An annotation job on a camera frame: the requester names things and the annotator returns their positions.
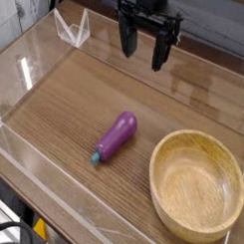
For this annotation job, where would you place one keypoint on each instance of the purple toy eggplant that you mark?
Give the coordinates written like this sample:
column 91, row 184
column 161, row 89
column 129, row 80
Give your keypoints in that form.
column 123, row 129

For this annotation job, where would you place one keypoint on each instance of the clear acrylic corner bracket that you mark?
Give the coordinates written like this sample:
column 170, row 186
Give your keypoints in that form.
column 76, row 35

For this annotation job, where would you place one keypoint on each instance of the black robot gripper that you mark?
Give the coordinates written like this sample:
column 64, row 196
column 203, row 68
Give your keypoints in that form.
column 156, row 10

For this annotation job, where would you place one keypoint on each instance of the black device with yellow label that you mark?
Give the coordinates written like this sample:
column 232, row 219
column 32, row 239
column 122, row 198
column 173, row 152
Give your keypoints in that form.
column 35, row 241

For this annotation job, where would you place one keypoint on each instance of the brown wooden bowl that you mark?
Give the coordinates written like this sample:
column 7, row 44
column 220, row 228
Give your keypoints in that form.
column 196, row 186

